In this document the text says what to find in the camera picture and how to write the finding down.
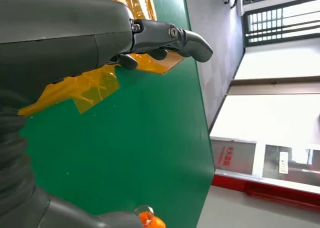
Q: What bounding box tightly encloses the orange bottle with clear cap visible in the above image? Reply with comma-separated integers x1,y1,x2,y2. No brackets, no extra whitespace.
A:
134,204,168,228

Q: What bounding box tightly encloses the yellow plastic film sheet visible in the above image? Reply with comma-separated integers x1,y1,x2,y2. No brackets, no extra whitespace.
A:
17,0,185,118

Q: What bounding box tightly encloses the green table mat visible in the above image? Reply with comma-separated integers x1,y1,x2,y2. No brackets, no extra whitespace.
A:
18,0,216,228

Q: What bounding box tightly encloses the dark window grille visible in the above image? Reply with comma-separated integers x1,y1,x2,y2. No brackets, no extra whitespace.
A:
242,0,320,49

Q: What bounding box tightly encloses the red and white display cabinet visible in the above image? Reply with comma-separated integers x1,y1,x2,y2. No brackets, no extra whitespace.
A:
210,136,320,215

